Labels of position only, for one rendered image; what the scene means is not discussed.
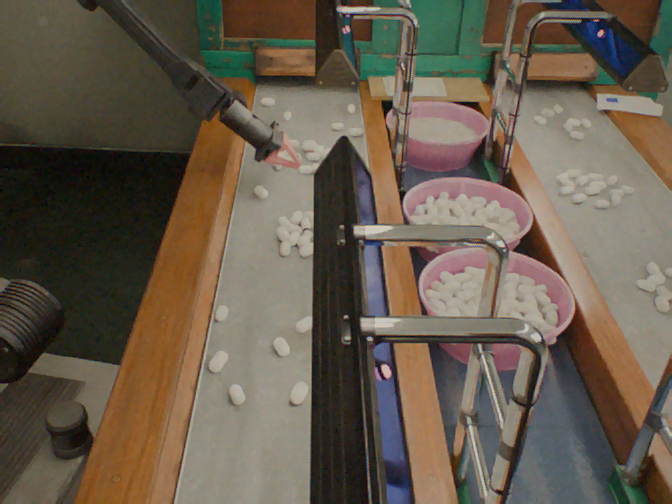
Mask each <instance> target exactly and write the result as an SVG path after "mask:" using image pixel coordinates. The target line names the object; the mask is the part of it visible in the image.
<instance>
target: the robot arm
mask: <svg viewBox="0 0 672 504"><path fill-rule="evenodd" d="M76 1H77V2H78V3H79V4H80V5H81V6H82V7H83V8H85V9H87V10H89V12H95V9H96V8H97V6H98V5H99V6H100V7H102V9H103V10H104V11H106V12H107V13H108V14H109V15H110V16H111V17H112V18H113V19H114V20H115V21H116V22H117V23H118V24H119V25H120V26H121V28H122V29H123V30H124V31H126V33H127V34H128V35H129V36H130V37H131V38H132V39H133V40H134V41H135V42H136V43H137V44H138V45H139V46H140V47H141V48H142V49H143V50H144V51H145V52H146V53H147V54H148V55H149V56H150V57H151V58H152V59H153V60H154V61H155V62H156V63H157V64H158V65H159V66H160V67H161V68H162V69H163V70H164V72H165V73H166V74H167V75H168V77H169V78H170V80H171V82H172V84H173V85H174V86H175V87H176V88H177V90H178V91H179V93H178V95H179V96H181V97H182V98H183V99H184V100H185V101H186V102H187V103H188V106H187V109H188V110H189V111H190V112H191V113H192V114H194V115H195V116H196V117H198V118H199V119H202V118H204V119H205V120H206V121H208V122H210V121H211V119H212V118H213V117H214V115H215V114H216V113H217V112H219V110H220V116H219V120H220V121H221V123H222V124H224V125H225V126H226V127H228V128H229V129H230V130H231V131H233V132H234V133H235V134H237V135H238V136H239V137H240V138H242V139H243V140H244V141H246V142H247V143H248V144H250V145H251V146H252V147H253V148H255V152H254V158H253V159H254V160H255V161H257V162H261V161H262V160H264V161H265V162H266V164H271V165H278V166H284V167H288V168H292V169H296V170H297V169H299V167H300V166H301V163H300V162H299V159H298V157H297V155H296V153H295V151H294V149H293V147H292V145H291V143H290V141H289V139H288V137H287V135H286V134H285V133H284V132H283V131H281V132H278V126H279V125H280V124H279V123H278V122H276V121H274V122H273V123H272V124H271V125H270V126H268V125H267V124H266V123H265V122H263V121H262V120H260V119H259V117H257V116H256V115H255V114H254V113H252V112H251V111H250V110H249V109H248V100H247V98H246V96H245V95H244V94H243V93H242V92H239V91H233V89H232V88H230V87H229V86H228V85H226V84H225V83H224V81H221V80H220V79H219V78H217V77H216V76H215V75H213V74H211V73H209V72H208V71H207V70H206V69H205V68H204V67H203V66H202V65H200V64H198V63H196V62H194V61H193V60H191V59H190V58H189V57H188V56H185V55H184V54H183V52H182V51H181V50H180V49H179V48H178V47H177V46H176V45H175V44H174V43H173V42H172V41H171V40H170V39H169V38H168V37H167V36H166V35H165V34H164V33H163V32H162V31H161V30H160V29H159V28H157V27H156V25H155V24H154V23H153V22H152V21H151V20H150V19H149V18H148V17H147V16H146V15H145V14H144V13H143V12H142V11H141V10H140V9H139V8H138V7H137V6H136V5H135V4H134V3H133V1H132V0H76ZM284 149H285V150H286V151H287V152H288V154H289V155H290V156H291V158H292V159H293V161H294V163H293V161H290V160H288V159H286V158H284V157H282V156H280V155H278V154H279V152H280V151H281V150H282V151H283V150H284Z"/></svg>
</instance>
